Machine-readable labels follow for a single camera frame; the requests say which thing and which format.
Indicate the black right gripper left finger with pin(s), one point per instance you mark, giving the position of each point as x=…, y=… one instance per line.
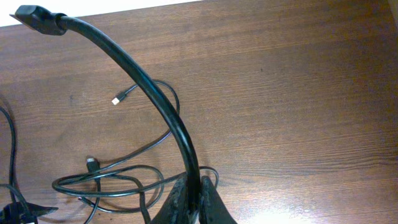
x=175, y=208

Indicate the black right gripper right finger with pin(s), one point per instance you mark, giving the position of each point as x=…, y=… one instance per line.
x=212, y=208

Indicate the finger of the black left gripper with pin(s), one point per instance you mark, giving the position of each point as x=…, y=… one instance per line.
x=14, y=213

